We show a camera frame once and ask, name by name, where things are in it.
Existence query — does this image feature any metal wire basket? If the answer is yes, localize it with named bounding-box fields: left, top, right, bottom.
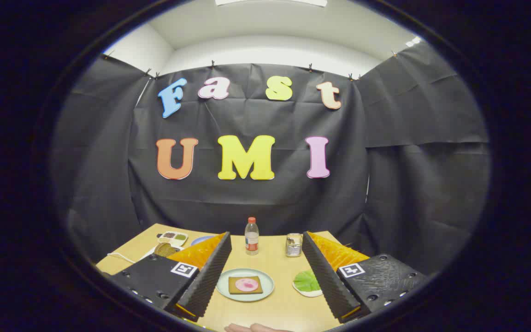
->
left=285, top=233, right=303, bottom=258

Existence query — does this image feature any white seasoning tray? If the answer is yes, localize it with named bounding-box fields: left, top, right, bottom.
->
left=157, top=231, right=189, bottom=246

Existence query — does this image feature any clear plastic bottle red cap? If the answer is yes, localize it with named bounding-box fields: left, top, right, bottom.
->
left=245, top=217, right=260, bottom=255

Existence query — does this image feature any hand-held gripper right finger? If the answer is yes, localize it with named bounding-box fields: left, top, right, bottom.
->
left=301, top=231, right=431, bottom=324

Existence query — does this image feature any brown toast slice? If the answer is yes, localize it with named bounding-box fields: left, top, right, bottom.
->
left=228, top=276, right=264, bottom=295

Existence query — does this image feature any pale green round plate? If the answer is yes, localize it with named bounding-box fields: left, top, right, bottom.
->
left=216, top=268, right=275, bottom=302

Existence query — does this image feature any black backdrop cloth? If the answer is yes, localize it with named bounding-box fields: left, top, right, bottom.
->
left=51, top=41, right=492, bottom=277

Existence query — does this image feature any ceiling light panel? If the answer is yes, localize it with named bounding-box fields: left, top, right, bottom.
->
left=215, top=0, right=328, bottom=7

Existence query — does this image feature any green lettuce leaf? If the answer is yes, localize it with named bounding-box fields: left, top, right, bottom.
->
left=293, top=270, right=322, bottom=292

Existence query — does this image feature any small white square plate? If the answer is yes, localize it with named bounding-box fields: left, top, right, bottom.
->
left=292, top=277, right=324, bottom=298

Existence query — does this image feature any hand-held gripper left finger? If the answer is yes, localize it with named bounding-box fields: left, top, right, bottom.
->
left=107, top=232, right=232, bottom=321

